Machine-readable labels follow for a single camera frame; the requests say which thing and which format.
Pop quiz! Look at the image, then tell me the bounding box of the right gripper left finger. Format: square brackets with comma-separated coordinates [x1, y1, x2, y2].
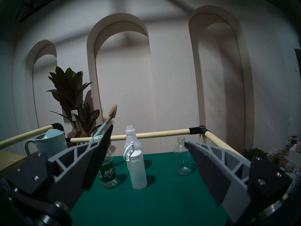
[6, 124, 113, 212]

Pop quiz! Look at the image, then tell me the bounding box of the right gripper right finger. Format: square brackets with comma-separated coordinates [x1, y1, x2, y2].
[185, 140, 293, 222]

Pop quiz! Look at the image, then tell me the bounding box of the green three-tier shelf cart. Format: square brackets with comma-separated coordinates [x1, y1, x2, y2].
[0, 124, 245, 226]

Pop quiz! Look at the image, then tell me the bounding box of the light blue watering can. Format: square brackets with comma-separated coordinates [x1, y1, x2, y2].
[25, 104, 117, 157]

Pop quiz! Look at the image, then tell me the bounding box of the bushy small potted plant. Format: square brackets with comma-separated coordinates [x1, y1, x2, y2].
[242, 148, 268, 161]

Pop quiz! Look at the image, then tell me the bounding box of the green label water bottle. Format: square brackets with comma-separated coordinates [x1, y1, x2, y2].
[94, 135, 118, 189]

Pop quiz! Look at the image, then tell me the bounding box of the empty clear glass bottle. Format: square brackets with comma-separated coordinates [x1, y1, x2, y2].
[174, 137, 191, 176]

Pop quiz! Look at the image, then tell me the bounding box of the light wooden table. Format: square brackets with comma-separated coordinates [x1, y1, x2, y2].
[0, 150, 38, 179]

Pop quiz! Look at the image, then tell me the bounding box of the tall white plastic bottle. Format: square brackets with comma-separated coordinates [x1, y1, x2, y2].
[124, 125, 143, 155]

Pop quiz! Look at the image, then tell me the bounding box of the white capped squeeze bottle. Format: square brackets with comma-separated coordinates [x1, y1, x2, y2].
[124, 141, 147, 190]

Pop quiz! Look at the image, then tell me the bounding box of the tall dark leafy plant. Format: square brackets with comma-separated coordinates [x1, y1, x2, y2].
[46, 66, 103, 137]

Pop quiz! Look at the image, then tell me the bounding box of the white cardboard box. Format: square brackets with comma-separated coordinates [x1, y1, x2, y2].
[287, 144, 301, 166]

